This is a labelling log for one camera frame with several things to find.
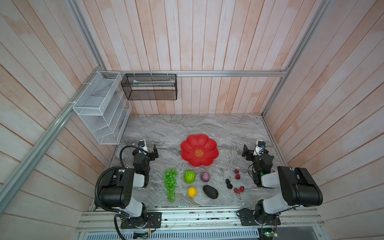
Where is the green grape bunch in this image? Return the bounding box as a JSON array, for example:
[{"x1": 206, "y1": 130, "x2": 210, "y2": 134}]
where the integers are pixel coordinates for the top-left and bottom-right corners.
[{"x1": 164, "y1": 169, "x2": 178, "y2": 203}]

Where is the red cherry pair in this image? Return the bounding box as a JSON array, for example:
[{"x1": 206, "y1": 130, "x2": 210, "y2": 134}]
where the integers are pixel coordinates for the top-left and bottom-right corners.
[
  {"x1": 234, "y1": 186, "x2": 245, "y2": 200},
  {"x1": 234, "y1": 169, "x2": 241, "y2": 180}
]

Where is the dark blackberry pair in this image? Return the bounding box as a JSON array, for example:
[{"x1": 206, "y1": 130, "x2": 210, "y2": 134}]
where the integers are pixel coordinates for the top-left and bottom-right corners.
[{"x1": 225, "y1": 179, "x2": 233, "y2": 189}]

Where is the green custard apple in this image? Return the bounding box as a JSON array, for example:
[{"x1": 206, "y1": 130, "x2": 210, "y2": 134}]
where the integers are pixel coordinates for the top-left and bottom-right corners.
[{"x1": 184, "y1": 171, "x2": 196, "y2": 184}]

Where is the purple fig fruit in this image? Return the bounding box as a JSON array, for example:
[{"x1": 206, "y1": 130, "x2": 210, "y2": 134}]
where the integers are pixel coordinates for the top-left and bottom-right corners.
[{"x1": 200, "y1": 172, "x2": 211, "y2": 183}]

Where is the yellow lemon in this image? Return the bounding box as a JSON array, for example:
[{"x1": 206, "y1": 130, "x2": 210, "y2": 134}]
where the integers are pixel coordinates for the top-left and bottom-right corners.
[{"x1": 188, "y1": 187, "x2": 197, "y2": 198}]

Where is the dark avocado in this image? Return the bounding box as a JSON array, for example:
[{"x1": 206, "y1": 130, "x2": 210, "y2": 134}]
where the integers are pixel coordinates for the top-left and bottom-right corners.
[{"x1": 203, "y1": 185, "x2": 219, "y2": 200}]

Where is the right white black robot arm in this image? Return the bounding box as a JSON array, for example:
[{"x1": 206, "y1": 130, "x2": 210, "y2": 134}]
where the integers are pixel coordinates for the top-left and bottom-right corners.
[{"x1": 242, "y1": 141, "x2": 323, "y2": 225}]

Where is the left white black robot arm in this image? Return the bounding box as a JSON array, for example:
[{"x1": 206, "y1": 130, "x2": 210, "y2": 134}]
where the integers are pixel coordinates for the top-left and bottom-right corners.
[{"x1": 94, "y1": 140, "x2": 159, "y2": 228}]

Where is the red flower-shaped fruit bowl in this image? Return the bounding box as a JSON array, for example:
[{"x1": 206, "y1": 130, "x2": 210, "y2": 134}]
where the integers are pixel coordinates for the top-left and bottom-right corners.
[{"x1": 181, "y1": 134, "x2": 219, "y2": 168}]

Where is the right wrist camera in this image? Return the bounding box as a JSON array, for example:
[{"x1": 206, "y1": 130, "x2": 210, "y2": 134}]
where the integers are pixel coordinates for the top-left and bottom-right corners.
[{"x1": 254, "y1": 140, "x2": 266, "y2": 156}]

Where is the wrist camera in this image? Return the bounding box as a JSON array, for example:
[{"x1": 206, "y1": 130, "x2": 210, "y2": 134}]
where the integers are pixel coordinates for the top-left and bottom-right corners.
[
  {"x1": 138, "y1": 140, "x2": 148, "y2": 155},
  {"x1": 254, "y1": 140, "x2": 266, "y2": 156}
]

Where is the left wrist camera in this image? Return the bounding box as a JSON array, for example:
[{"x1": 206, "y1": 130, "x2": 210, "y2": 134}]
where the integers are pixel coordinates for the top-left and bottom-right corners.
[{"x1": 138, "y1": 140, "x2": 148, "y2": 155}]

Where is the black corrugated cable conduit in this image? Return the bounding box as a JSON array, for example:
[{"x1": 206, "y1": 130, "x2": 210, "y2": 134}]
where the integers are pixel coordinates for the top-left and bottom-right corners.
[{"x1": 94, "y1": 145, "x2": 146, "y2": 240}]

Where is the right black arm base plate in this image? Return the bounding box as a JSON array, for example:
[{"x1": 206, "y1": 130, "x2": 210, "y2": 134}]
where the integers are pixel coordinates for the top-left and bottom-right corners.
[{"x1": 236, "y1": 209, "x2": 281, "y2": 226}]

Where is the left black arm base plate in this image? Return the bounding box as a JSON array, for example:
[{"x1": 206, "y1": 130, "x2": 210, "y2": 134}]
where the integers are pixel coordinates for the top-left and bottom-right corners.
[{"x1": 121, "y1": 212, "x2": 162, "y2": 230}]

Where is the aluminium front rail frame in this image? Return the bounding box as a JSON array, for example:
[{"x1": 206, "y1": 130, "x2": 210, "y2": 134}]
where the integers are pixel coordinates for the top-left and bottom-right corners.
[{"x1": 75, "y1": 206, "x2": 325, "y2": 233}]

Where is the white wire mesh shelf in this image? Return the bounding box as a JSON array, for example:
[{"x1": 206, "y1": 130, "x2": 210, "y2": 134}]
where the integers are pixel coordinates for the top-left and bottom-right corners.
[{"x1": 73, "y1": 71, "x2": 132, "y2": 145}]

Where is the black wire mesh basket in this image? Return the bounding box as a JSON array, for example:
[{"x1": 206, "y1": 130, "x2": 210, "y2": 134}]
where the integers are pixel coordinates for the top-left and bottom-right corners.
[{"x1": 121, "y1": 73, "x2": 178, "y2": 101}]

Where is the horizontal aluminium wall rail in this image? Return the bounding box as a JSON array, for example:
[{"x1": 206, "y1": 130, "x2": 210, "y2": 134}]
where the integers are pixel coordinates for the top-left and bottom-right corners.
[{"x1": 114, "y1": 70, "x2": 288, "y2": 77}]

